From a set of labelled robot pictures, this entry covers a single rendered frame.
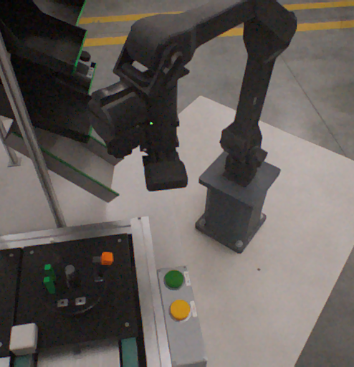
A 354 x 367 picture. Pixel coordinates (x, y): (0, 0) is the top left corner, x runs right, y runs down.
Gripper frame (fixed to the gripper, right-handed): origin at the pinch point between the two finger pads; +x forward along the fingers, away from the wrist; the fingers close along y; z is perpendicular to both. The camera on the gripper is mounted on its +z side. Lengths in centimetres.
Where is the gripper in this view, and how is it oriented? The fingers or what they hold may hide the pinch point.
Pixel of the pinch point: (159, 165)
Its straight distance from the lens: 65.6
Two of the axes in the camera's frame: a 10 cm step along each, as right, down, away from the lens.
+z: -9.9, 1.2, -1.1
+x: 0.0, 6.7, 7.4
